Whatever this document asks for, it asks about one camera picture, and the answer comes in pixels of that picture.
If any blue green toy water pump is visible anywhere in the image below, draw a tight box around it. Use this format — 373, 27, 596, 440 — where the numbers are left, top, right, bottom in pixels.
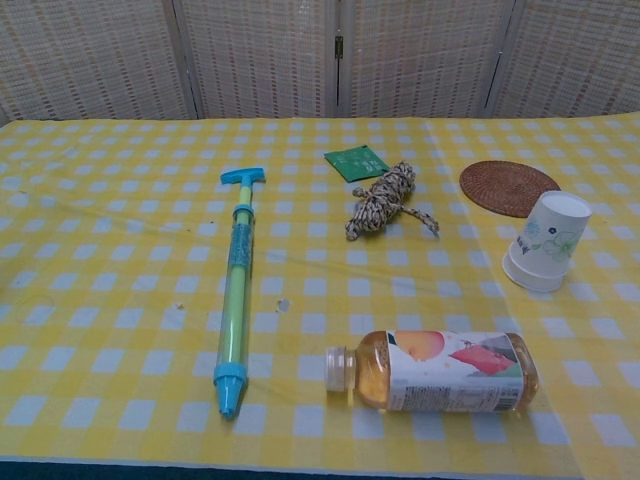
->
213, 168, 266, 420

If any labelled juice bottle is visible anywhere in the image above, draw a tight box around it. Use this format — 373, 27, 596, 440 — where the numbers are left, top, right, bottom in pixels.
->
325, 329, 542, 415

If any woven folding screen panel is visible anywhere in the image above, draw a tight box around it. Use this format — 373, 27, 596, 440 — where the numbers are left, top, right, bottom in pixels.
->
0, 0, 197, 127
487, 0, 640, 119
172, 0, 343, 120
337, 0, 517, 119

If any yellow white checkered tablecloth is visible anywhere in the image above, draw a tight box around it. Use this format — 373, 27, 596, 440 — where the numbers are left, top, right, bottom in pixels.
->
0, 115, 640, 474

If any white paper cup flower print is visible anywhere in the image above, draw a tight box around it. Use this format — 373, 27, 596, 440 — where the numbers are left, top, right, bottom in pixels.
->
505, 190, 593, 280

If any round brown woven coaster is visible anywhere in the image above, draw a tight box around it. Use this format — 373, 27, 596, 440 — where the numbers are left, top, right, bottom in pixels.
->
459, 159, 562, 219

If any coiled black white rope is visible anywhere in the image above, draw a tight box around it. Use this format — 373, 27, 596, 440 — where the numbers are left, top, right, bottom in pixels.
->
343, 159, 441, 242

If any green sachet packet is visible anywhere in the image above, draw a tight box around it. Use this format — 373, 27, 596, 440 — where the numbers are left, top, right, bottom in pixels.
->
323, 144, 389, 183

